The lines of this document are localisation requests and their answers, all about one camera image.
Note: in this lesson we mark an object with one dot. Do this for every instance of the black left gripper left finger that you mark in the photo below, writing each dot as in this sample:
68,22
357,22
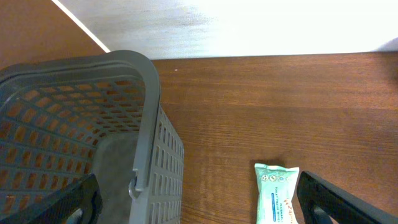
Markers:
83,195

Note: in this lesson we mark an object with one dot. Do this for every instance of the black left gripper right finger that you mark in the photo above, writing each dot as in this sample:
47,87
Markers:
323,202

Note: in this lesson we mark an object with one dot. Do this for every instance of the mint green wipes pack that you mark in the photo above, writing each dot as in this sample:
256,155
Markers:
276,186

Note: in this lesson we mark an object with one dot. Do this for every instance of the grey plastic mesh basket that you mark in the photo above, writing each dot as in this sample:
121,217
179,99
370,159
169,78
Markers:
101,115

